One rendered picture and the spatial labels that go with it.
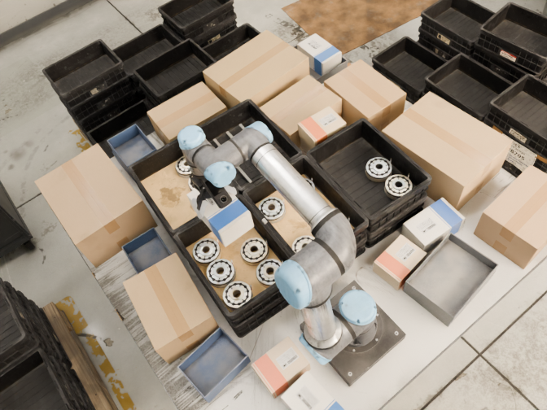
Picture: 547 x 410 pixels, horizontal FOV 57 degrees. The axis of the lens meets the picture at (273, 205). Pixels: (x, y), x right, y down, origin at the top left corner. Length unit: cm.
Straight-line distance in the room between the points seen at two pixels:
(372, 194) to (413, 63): 151
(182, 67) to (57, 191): 126
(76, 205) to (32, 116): 198
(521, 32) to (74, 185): 251
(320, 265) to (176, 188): 103
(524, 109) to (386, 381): 163
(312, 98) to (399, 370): 119
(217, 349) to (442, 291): 83
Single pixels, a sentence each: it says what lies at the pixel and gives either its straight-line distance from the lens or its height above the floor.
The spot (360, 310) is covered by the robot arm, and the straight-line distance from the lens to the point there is 162.
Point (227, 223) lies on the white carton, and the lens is 161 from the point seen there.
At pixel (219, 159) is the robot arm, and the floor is 144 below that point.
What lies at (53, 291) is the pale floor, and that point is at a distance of 312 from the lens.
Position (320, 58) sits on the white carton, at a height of 79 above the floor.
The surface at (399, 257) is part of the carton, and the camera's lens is 193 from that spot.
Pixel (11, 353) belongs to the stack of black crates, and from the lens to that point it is 242.
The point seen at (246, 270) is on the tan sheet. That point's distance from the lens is 186.
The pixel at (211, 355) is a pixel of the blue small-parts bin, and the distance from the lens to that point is 190.
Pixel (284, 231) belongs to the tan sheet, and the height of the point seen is 83.
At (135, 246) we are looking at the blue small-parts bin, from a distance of 215.
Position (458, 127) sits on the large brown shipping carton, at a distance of 216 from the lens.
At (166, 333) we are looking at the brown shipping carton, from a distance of 180.
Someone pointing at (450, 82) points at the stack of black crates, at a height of 38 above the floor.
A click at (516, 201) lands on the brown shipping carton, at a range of 205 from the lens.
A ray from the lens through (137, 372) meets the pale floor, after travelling 274.
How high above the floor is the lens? 248
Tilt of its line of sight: 56 degrees down
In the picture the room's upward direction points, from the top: 11 degrees counter-clockwise
